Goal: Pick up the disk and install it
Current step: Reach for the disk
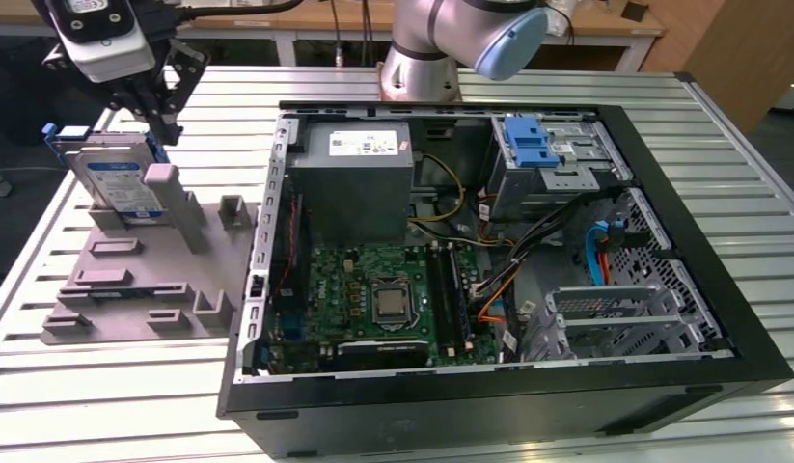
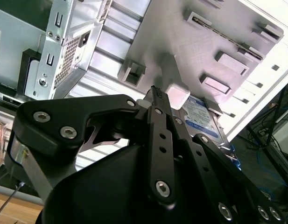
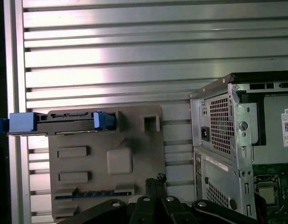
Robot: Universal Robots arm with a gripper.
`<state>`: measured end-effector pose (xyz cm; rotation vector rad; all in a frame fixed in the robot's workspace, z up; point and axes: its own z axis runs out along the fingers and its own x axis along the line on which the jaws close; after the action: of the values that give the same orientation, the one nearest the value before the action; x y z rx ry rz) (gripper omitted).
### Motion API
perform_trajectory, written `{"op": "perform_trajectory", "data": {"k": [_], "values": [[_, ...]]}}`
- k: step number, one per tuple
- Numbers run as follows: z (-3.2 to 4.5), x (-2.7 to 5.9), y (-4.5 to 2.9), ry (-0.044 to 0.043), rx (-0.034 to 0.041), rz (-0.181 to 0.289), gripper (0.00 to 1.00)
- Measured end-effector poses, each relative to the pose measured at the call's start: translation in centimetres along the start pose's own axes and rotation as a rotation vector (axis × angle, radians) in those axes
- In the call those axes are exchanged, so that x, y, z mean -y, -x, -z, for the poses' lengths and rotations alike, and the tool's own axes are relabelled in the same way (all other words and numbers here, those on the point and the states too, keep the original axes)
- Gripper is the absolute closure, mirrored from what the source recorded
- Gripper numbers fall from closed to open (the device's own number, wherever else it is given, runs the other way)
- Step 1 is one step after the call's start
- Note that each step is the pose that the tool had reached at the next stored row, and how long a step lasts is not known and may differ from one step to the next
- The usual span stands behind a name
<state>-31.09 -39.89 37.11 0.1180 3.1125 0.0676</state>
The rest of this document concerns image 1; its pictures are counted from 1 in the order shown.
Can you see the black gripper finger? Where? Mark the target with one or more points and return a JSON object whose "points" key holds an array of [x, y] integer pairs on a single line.
{"points": [[135, 94], [187, 67]]}

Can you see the hard disk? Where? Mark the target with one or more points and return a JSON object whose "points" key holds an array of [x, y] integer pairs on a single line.
{"points": [[119, 188]]}

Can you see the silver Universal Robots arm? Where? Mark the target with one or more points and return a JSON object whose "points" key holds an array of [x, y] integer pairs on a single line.
{"points": [[416, 67]]}

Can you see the metal disk bay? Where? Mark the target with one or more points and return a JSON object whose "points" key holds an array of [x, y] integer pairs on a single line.
{"points": [[616, 322]]}

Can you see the small white box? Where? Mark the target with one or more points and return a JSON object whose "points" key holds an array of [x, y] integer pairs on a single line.
{"points": [[251, 3]]}

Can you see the wooden desk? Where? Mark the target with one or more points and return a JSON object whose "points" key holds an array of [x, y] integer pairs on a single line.
{"points": [[274, 22]]}

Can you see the white PSU label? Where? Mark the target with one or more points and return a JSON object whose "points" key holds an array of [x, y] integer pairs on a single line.
{"points": [[365, 142]]}

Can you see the grey parts rack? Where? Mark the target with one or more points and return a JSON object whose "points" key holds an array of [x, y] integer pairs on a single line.
{"points": [[146, 270]]}

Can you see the grey power supply unit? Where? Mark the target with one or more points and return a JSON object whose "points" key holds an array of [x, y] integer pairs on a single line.
{"points": [[352, 202]]}

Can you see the green motherboard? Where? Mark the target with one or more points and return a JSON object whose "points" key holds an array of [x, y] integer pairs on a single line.
{"points": [[345, 270]]}

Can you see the CPU socket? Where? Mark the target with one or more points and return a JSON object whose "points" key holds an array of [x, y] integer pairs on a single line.
{"points": [[390, 282]]}

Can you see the blue drive latch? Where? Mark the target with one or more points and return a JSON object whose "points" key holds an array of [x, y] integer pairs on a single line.
{"points": [[529, 144]]}

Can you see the metal optical drive cage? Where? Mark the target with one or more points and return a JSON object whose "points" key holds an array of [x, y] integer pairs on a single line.
{"points": [[518, 193]]}

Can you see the silver CPU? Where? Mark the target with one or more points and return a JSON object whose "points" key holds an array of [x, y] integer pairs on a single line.
{"points": [[392, 303]]}

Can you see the black RAM slot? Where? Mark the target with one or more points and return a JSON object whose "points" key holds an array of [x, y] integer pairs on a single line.
{"points": [[440, 299], [448, 299], [457, 299], [465, 299]]}

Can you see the black graphics card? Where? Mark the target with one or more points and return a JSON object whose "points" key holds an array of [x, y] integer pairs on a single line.
{"points": [[384, 354]]}

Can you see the black PC case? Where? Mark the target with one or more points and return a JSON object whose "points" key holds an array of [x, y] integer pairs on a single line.
{"points": [[436, 410]]}

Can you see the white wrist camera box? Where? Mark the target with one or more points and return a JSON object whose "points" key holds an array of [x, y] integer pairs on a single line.
{"points": [[107, 53]]}

